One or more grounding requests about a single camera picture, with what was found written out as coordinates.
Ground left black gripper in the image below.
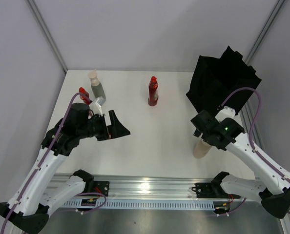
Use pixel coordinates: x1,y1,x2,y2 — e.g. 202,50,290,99
78,110,130,141

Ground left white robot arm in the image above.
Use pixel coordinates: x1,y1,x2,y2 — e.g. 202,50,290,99
0,103,130,234

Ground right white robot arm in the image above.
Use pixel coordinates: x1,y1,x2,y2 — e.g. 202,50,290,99
191,107,290,219

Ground black canvas bag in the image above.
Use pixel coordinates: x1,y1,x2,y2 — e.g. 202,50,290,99
186,46,262,117

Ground grey bottle beige pump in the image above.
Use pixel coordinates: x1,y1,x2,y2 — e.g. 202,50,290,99
88,70,106,101

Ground small red bottle left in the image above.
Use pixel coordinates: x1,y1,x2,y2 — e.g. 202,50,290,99
79,87,91,105

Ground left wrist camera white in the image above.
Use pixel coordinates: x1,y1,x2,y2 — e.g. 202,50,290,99
89,97,105,116

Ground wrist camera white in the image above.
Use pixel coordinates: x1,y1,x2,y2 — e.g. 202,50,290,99
215,106,236,122
89,97,105,116

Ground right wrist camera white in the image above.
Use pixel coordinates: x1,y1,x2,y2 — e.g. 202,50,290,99
215,106,236,122

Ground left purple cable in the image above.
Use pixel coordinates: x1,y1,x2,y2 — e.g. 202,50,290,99
3,93,106,232

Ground purple cable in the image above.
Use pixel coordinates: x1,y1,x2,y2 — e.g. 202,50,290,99
3,93,106,232
218,87,290,217

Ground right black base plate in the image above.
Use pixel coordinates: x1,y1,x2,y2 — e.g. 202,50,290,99
191,182,231,198

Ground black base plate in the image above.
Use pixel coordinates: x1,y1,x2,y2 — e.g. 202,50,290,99
93,181,110,196
191,182,231,198

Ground aluminium mounting rail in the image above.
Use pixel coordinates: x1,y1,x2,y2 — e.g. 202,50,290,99
44,172,265,202

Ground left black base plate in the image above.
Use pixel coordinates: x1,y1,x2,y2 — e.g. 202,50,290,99
93,181,110,196

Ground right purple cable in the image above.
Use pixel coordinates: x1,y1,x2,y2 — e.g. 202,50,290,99
218,87,290,217

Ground slotted cable duct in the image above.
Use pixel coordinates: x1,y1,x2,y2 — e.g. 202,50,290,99
62,198,215,211

